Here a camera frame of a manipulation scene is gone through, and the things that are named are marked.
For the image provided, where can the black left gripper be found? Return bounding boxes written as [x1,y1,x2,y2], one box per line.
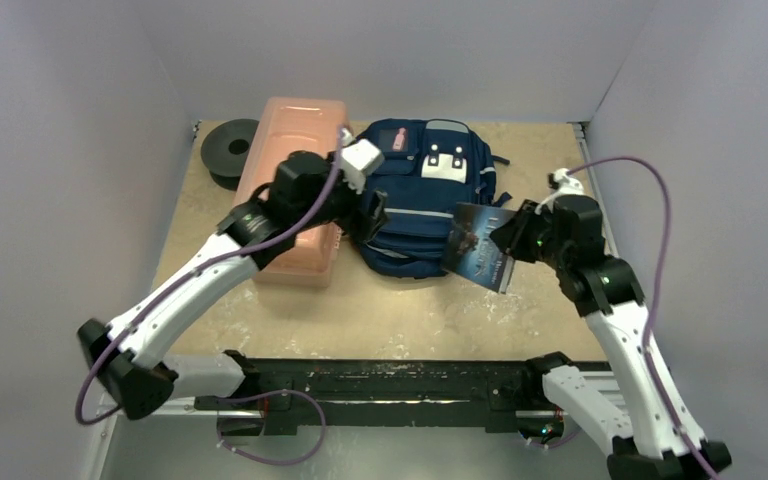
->
[296,154,390,243]

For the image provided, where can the dark book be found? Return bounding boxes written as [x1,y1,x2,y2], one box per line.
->
[441,203,515,294]

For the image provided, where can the navy blue student backpack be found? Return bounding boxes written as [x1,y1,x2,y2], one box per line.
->
[355,118,511,279]

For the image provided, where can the pink pen toy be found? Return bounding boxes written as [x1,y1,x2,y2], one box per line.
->
[392,128,407,151]

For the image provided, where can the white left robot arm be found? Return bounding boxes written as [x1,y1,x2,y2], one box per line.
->
[77,141,387,420]

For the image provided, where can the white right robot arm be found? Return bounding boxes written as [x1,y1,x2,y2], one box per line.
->
[490,195,732,479]

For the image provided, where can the pink translucent storage box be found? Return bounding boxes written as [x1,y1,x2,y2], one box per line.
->
[232,96,352,289]

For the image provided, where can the black filament spool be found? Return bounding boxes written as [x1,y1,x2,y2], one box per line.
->
[200,118,259,191]

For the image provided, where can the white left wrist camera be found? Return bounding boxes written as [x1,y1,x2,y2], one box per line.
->
[338,139,384,194]

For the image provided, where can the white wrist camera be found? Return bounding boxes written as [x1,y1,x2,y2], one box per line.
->
[338,139,384,194]
[543,168,585,211]

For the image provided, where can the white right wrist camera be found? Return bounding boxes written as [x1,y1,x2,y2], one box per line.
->
[543,168,585,211]

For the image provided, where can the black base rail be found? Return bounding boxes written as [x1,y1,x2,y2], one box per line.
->
[194,352,572,435]

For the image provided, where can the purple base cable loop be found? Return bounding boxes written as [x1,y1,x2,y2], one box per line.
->
[216,389,328,467]

